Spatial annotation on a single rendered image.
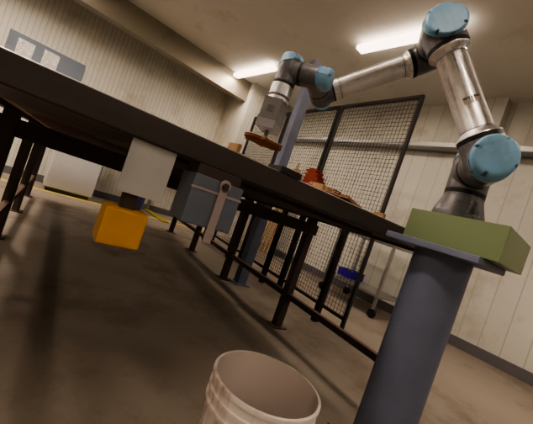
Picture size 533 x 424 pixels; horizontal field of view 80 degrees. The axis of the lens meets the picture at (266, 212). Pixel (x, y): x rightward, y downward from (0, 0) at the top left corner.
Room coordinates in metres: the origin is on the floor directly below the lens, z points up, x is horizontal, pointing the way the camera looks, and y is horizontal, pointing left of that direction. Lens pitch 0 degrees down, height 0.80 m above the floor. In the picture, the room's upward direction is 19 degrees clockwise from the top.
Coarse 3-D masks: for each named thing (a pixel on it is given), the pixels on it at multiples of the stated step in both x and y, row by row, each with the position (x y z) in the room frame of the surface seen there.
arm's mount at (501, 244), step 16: (416, 224) 0.99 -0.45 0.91; (432, 224) 0.96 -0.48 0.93; (448, 224) 0.92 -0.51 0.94; (464, 224) 0.89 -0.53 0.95; (480, 224) 0.86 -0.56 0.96; (496, 224) 0.84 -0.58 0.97; (432, 240) 0.94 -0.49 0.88; (448, 240) 0.91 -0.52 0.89; (464, 240) 0.88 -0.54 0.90; (480, 240) 0.85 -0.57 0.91; (496, 240) 0.83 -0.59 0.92; (512, 240) 0.84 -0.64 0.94; (480, 256) 0.85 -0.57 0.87; (496, 256) 0.82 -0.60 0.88; (512, 256) 0.88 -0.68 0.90; (512, 272) 0.97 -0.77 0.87
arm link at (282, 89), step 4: (272, 84) 1.08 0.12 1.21; (276, 84) 1.06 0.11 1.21; (280, 84) 1.06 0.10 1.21; (284, 84) 1.06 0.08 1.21; (272, 88) 1.07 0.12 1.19; (276, 88) 1.06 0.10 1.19; (280, 88) 1.06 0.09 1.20; (284, 88) 1.06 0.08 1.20; (288, 88) 1.07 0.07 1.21; (292, 88) 1.08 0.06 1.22; (272, 92) 1.07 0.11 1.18; (276, 92) 1.06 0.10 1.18; (280, 92) 1.06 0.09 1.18; (284, 92) 1.06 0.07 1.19; (288, 92) 1.07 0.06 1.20; (292, 92) 1.09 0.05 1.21; (284, 96) 1.07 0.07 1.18; (288, 96) 1.07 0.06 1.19; (288, 100) 1.09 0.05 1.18
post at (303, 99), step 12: (300, 96) 3.24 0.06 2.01; (300, 108) 3.22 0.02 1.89; (300, 120) 3.25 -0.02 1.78; (288, 132) 3.23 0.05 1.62; (288, 144) 3.23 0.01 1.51; (288, 156) 3.26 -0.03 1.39; (264, 204) 3.22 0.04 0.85; (252, 228) 3.27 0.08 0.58; (264, 228) 3.26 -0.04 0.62; (252, 240) 3.21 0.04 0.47; (252, 252) 3.24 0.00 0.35; (240, 276) 3.22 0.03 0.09
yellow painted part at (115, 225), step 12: (108, 204) 0.68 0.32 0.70; (120, 204) 0.70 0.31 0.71; (132, 204) 0.72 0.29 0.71; (108, 216) 0.66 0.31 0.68; (120, 216) 0.68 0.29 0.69; (132, 216) 0.69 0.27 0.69; (144, 216) 0.70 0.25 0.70; (96, 228) 0.68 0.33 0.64; (108, 228) 0.67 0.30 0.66; (120, 228) 0.68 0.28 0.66; (132, 228) 0.69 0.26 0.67; (144, 228) 0.71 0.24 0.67; (96, 240) 0.66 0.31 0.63; (108, 240) 0.67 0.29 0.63; (120, 240) 0.68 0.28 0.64; (132, 240) 0.70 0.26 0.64
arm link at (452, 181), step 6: (456, 156) 1.02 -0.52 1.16; (456, 162) 0.99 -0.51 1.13; (456, 168) 0.97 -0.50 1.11; (450, 174) 1.03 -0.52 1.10; (456, 174) 0.97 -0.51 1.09; (450, 180) 1.01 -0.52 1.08; (456, 180) 0.99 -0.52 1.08; (450, 186) 1.00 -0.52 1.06; (456, 186) 0.98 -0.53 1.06; (462, 186) 0.97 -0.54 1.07; (468, 186) 0.96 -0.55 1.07; (480, 192) 0.96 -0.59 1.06; (486, 192) 0.97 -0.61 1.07
